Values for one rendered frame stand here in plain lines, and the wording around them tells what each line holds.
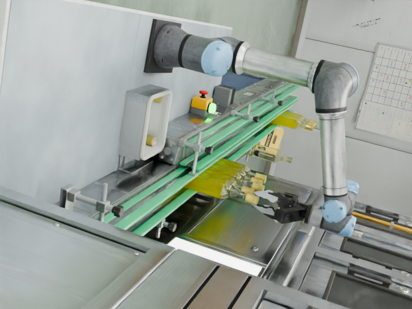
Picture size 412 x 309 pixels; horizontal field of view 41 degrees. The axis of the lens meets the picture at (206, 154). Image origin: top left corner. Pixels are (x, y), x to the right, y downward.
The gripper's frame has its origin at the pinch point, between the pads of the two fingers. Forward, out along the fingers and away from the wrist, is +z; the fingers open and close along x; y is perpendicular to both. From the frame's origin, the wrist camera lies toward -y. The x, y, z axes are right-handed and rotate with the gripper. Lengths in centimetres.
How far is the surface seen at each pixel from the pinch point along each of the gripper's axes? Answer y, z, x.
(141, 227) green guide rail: -40.6, 24.5, -3.3
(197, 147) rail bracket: -6.9, 23.0, 15.2
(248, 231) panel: -0.3, -0.1, -12.7
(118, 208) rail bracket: -70, 18, 16
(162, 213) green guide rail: -27.4, 23.6, -3.2
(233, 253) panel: -21.1, -1.2, -12.0
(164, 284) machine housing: -103, -9, 22
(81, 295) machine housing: -113, 1, 21
